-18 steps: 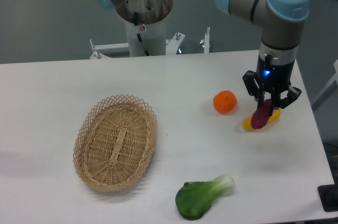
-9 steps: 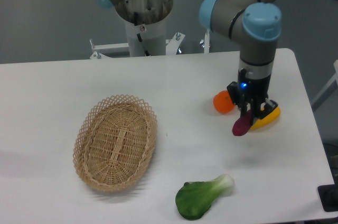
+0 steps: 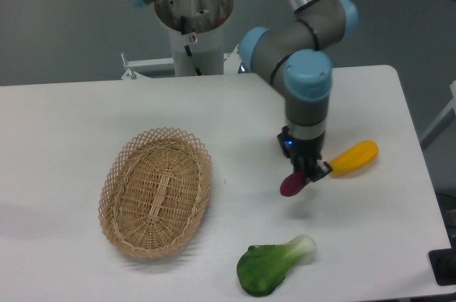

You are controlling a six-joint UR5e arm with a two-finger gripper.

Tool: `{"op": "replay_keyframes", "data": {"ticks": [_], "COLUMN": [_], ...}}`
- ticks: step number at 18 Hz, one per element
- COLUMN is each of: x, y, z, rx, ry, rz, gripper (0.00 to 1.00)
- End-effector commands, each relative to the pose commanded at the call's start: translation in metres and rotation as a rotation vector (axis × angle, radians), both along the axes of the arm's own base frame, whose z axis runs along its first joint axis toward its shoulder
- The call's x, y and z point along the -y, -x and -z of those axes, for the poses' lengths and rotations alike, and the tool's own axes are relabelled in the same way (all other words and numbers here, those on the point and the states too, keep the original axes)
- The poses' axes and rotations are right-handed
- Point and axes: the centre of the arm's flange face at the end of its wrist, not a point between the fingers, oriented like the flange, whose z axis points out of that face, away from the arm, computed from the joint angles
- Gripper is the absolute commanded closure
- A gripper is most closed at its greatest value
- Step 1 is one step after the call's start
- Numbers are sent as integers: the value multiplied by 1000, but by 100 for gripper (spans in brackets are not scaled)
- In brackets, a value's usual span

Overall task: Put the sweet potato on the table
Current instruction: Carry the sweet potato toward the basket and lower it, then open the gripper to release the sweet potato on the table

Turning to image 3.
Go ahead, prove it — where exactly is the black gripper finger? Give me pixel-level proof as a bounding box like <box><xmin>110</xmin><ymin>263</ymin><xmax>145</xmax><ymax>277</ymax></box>
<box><xmin>294</xmin><ymin>157</ymin><xmax>306</xmax><ymax>188</ymax></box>
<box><xmin>306</xmin><ymin>160</ymin><xmax>331</xmax><ymax>182</ymax></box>

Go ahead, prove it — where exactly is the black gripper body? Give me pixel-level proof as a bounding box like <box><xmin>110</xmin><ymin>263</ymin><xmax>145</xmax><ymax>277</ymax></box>
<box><xmin>277</xmin><ymin>125</ymin><xmax>325</xmax><ymax>170</ymax></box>

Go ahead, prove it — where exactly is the purple sweet potato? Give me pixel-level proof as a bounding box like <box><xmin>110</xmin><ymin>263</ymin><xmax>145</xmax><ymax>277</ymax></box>
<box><xmin>280</xmin><ymin>171</ymin><xmax>311</xmax><ymax>197</ymax></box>

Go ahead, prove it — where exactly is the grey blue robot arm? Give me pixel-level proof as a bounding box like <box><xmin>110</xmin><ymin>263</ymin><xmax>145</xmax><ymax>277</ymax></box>
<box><xmin>129</xmin><ymin>0</ymin><xmax>358</xmax><ymax>196</ymax></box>

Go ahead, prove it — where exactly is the yellow mango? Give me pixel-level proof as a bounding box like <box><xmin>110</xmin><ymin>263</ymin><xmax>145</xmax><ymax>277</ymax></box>
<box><xmin>329</xmin><ymin>140</ymin><xmax>379</xmax><ymax>177</ymax></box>

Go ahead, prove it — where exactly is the green bok choy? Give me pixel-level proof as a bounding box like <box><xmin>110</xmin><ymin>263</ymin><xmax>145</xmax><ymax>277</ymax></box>
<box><xmin>236</xmin><ymin>234</ymin><xmax>317</xmax><ymax>297</ymax></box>

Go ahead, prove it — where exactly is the woven wicker basket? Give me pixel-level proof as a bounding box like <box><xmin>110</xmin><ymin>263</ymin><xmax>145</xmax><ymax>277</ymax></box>
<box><xmin>98</xmin><ymin>127</ymin><xmax>212</xmax><ymax>259</ymax></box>

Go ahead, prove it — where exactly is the black box at table edge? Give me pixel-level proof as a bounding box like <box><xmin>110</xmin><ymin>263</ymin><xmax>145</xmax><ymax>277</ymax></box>
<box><xmin>428</xmin><ymin>249</ymin><xmax>455</xmax><ymax>286</ymax></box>

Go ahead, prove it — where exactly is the white metal base frame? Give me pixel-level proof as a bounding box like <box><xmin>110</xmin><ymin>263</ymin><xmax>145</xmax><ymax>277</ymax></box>
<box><xmin>121</xmin><ymin>45</ymin><xmax>249</xmax><ymax>80</ymax></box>

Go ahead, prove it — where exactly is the white frame at right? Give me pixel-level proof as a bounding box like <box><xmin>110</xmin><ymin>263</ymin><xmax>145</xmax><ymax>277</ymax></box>
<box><xmin>419</xmin><ymin>81</ymin><xmax>455</xmax><ymax>151</ymax></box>

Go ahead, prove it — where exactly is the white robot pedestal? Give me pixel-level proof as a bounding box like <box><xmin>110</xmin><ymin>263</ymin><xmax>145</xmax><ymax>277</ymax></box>
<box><xmin>155</xmin><ymin>0</ymin><xmax>234</xmax><ymax>77</ymax></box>

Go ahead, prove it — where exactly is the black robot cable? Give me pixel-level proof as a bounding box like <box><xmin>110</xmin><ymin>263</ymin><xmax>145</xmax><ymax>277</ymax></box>
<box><xmin>180</xmin><ymin>16</ymin><xmax>204</xmax><ymax>77</ymax></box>

